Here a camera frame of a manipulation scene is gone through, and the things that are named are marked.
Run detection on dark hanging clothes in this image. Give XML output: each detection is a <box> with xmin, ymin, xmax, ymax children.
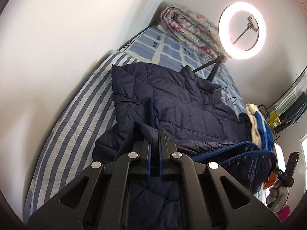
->
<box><xmin>279</xmin><ymin>92</ymin><xmax>306</xmax><ymax>124</ymax></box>

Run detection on dark navy puffer jacket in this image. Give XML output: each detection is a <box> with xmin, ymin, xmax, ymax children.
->
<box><xmin>92</xmin><ymin>63</ymin><xmax>280</xmax><ymax>229</ymax></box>

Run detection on window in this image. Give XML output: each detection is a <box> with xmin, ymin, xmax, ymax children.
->
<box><xmin>300</xmin><ymin>136</ymin><xmax>307</xmax><ymax>179</ymax></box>

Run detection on yellow green box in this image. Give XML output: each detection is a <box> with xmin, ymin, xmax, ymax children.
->
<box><xmin>267</xmin><ymin>111</ymin><xmax>281</xmax><ymax>130</ymax></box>

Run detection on black ring light cable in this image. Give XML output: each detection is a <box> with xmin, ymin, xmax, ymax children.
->
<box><xmin>222</xmin><ymin>85</ymin><xmax>240</xmax><ymax>105</ymax></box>

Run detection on white ring light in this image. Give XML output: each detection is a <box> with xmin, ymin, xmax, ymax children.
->
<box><xmin>219</xmin><ymin>2</ymin><xmax>267</xmax><ymax>60</ymax></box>

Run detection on black tripod stand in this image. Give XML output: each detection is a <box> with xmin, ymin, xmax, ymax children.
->
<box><xmin>191</xmin><ymin>54</ymin><xmax>228</xmax><ymax>83</ymax></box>

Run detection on floral folded quilt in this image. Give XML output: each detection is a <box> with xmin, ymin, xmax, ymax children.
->
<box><xmin>160</xmin><ymin>5</ymin><xmax>230</xmax><ymax>59</ymax></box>

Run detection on blue white striped sheet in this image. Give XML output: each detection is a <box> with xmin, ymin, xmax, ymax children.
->
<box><xmin>23</xmin><ymin>51</ymin><xmax>138</xmax><ymax>223</ymax></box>

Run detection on blue and cream clothes pile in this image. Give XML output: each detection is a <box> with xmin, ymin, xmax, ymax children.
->
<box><xmin>239</xmin><ymin>103</ymin><xmax>274</xmax><ymax>152</ymax></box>

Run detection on black phone holder clamp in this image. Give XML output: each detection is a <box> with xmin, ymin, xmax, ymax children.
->
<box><xmin>247</xmin><ymin>16</ymin><xmax>259</xmax><ymax>32</ymax></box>

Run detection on striped white hanging cloth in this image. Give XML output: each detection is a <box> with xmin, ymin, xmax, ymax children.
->
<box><xmin>274</xmin><ymin>72</ymin><xmax>307</xmax><ymax>116</ymax></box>

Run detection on black clothes rack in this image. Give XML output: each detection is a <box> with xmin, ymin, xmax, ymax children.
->
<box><xmin>258</xmin><ymin>69</ymin><xmax>306</xmax><ymax>137</ymax></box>

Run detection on blue checked bed sheet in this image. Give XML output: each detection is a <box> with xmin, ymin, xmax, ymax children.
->
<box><xmin>120</xmin><ymin>26</ymin><xmax>246</xmax><ymax>115</ymax></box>

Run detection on right gloved hand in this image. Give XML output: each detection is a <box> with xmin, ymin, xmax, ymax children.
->
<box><xmin>266</xmin><ymin>180</ymin><xmax>289</xmax><ymax>212</ymax></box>

